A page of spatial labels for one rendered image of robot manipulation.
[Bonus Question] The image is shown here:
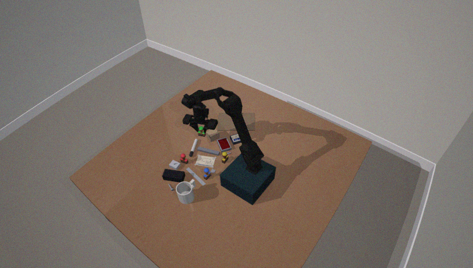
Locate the brown rubber stamp with yellow top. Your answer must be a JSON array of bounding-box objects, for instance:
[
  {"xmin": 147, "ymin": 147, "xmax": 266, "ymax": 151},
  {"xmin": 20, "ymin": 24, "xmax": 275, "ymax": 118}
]
[{"xmin": 221, "ymin": 152, "xmax": 229, "ymax": 163}]

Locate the red-topped wooden rubber stamp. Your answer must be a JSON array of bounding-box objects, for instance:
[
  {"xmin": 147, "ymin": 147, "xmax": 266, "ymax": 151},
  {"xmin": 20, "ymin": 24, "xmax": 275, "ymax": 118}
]
[{"xmin": 180, "ymin": 154, "xmax": 188, "ymax": 164}]

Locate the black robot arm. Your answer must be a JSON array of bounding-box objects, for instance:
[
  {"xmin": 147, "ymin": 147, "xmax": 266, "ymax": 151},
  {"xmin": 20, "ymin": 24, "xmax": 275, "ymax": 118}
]
[{"xmin": 182, "ymin": 87, "xmax": 264, "ymax": 175}]

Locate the tan cardboard box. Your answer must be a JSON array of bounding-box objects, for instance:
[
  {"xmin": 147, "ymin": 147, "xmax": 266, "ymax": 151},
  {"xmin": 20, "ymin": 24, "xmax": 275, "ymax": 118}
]
[{"xmin": 206, "ymin": 129, "xmax": 220, "ymax": 142}]

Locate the cream inspection card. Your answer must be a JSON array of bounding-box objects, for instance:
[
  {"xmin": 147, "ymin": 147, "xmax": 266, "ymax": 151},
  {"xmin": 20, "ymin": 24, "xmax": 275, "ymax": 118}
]
[{"xmin": 195, "ymin": 154, "xmax": 216, "ymax": 168}]

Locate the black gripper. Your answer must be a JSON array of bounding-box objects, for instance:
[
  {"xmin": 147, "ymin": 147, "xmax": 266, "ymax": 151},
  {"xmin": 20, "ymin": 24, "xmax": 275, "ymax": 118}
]
[{"xmin": 182, "ymin": 111, "xmax": 218, "ymax": 133}]

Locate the wooden pass stamp with green handle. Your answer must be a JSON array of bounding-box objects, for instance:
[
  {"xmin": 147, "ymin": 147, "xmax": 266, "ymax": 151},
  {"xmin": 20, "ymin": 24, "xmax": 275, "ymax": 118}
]
[{"xmin": 197, "ymin": 126, "xmax": 206, "ymax": 137}]

